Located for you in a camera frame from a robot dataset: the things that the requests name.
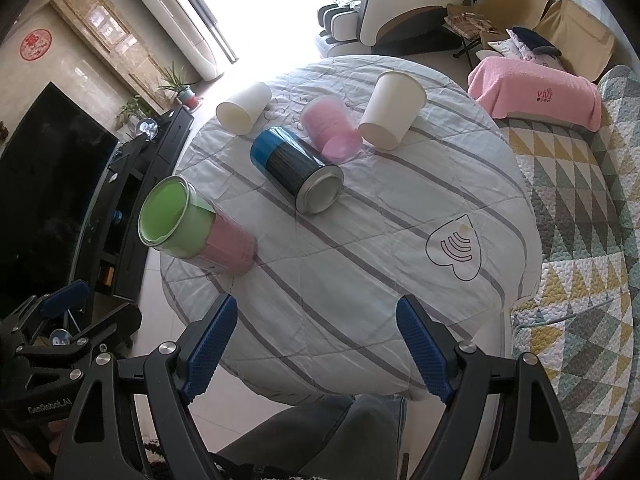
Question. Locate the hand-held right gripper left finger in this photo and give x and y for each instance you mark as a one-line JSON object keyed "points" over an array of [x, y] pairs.
{"points": [[210, 347]]}

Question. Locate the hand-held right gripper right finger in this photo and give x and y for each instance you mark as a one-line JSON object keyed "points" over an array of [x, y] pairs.
{"points": [[424, 352]]}

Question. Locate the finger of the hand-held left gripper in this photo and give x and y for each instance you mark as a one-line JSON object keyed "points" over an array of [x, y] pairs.
{"points": [[65, 297], [107, 327]]}

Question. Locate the green and pink cup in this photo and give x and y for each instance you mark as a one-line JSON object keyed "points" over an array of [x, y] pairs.
{"points": [[200, 230]]}

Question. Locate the blue and black metal cup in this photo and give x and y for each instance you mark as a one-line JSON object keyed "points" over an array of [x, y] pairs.
{"points": [[295, 170]]}

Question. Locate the small white paper cup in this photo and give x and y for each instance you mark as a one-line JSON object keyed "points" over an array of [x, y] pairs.
{"points": [[245, 107]]}

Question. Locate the large white paper cup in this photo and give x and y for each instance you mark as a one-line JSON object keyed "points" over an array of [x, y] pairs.
{"points": [[390, 110]]}

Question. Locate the pink translucent cup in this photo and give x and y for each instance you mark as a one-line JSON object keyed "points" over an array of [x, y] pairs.
{"points": [[327, 125]]}

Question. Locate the black television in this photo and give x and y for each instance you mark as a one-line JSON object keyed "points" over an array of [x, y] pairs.
{"points": [[45, 195]]}

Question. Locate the speckled floor rug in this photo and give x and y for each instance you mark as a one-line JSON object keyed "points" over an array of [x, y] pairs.
{"points": [[152, 455]]}

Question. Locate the grey striped white blanket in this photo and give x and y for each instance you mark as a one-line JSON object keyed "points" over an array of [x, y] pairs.
{"points": [[350, 255]]}

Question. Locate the black television stand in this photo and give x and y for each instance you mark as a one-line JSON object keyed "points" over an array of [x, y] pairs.
{"points": [[145, 185]]}

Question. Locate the small green potted plant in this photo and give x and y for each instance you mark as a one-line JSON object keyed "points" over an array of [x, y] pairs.
{"points": [[132, 110]]}

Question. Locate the triangle pattern sofa quilt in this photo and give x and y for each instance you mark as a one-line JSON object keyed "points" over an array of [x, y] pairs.
{"points": [[575, 210]]}

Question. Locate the potted plant in red pot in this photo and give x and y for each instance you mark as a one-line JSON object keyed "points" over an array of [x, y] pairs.
{"points": [[182, 87]]}

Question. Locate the pink towel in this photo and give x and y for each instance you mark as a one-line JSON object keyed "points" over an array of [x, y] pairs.
{"points": [[530, 87]]}

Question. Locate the white standing air conditioner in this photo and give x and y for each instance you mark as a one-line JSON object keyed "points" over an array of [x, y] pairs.
{"points": [[175, 15]]}

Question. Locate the white patterned pillow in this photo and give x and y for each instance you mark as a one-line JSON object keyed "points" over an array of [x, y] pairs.
{"points": [[505, 47]]}

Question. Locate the grey curtain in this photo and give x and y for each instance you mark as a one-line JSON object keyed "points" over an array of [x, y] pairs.
{"points": [[205, 5]]}

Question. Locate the dark blue cloth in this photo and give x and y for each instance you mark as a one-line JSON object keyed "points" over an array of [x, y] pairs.
{"points": [[532, 37]]}

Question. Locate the folding side table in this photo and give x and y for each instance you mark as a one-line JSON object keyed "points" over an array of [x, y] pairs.
{"points": [[470, 22]]}

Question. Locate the white massage chair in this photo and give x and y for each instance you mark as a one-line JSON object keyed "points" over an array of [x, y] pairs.
{"points": [[400, 0]]}

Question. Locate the red round wall decoration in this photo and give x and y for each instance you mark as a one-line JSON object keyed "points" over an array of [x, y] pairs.
{"points": [[36, 44]]}

